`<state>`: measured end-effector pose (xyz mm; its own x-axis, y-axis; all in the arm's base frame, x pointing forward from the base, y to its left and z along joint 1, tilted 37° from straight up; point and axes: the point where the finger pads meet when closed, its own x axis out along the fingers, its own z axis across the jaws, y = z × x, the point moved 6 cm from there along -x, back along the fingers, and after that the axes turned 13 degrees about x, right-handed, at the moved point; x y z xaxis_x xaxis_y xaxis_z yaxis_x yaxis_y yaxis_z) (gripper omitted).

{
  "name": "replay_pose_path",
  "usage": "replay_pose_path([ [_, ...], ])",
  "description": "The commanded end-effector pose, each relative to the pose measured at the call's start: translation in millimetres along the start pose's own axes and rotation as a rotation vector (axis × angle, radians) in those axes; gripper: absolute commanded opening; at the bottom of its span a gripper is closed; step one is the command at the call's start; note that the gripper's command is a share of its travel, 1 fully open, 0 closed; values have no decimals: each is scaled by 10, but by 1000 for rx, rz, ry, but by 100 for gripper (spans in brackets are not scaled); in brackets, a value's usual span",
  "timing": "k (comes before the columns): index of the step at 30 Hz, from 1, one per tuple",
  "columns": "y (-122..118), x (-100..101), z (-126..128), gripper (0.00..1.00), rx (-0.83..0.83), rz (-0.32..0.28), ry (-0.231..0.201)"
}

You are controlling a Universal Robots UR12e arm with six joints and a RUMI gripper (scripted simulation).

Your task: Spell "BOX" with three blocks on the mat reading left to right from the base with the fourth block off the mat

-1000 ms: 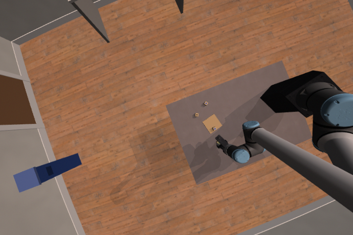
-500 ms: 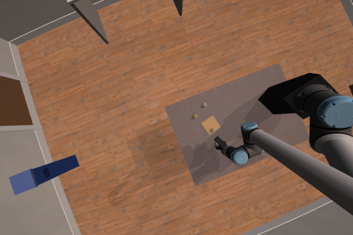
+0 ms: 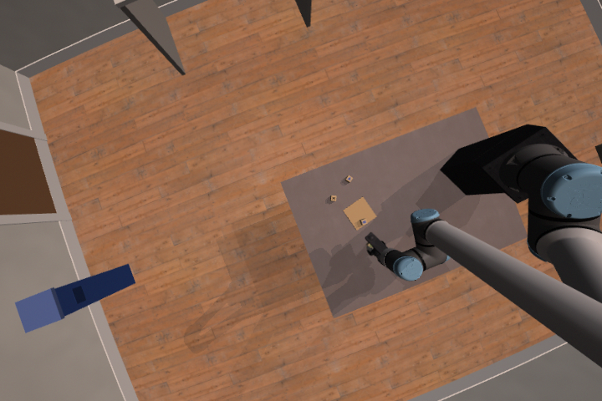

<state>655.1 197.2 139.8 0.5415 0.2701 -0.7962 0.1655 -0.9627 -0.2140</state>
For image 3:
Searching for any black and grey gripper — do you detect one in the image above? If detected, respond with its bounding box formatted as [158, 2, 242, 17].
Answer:
[367, 246, 383, 265]

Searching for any orange flat mat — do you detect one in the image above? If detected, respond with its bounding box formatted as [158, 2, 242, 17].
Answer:
[343, 197, 376, 230]

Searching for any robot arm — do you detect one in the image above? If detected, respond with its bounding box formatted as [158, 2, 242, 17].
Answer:
[365, 144, 602, 367]

